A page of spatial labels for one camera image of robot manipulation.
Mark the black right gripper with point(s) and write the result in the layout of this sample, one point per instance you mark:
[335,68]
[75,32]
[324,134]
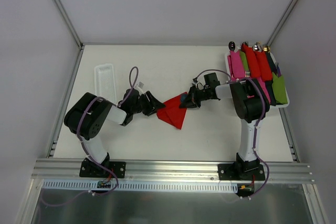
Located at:
[194,97]

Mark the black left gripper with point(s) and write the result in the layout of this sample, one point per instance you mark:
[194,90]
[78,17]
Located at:
[147,104]

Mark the red paper napkin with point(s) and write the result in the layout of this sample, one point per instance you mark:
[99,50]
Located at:
[172,113]

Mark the blue plastic spoon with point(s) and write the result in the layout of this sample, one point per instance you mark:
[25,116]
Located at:
[183,97]

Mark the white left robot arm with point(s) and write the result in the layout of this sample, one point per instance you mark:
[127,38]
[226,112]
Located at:
[86,118]

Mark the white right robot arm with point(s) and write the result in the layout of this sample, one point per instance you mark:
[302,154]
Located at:
[251,106]

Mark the white utensil tray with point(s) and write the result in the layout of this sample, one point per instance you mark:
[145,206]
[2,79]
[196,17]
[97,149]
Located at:
[105,82]

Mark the white basket of rolled napkins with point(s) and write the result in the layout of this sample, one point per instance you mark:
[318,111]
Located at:
[257,62]

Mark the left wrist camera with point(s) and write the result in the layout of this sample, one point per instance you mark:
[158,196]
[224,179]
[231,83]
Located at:
[140,85]

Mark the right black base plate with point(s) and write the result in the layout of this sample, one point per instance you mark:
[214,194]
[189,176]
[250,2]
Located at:
[229,172]

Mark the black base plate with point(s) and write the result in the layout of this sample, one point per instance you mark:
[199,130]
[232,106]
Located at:
[229,172]
[89,169]

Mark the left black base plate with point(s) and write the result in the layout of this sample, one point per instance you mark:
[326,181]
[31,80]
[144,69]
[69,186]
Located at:
[89,169]

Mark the aluminium mounting rail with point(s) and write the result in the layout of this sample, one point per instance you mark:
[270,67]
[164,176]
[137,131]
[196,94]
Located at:
[171,171]

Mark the white slotted cable duct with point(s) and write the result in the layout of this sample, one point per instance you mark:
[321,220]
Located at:
[98,185]

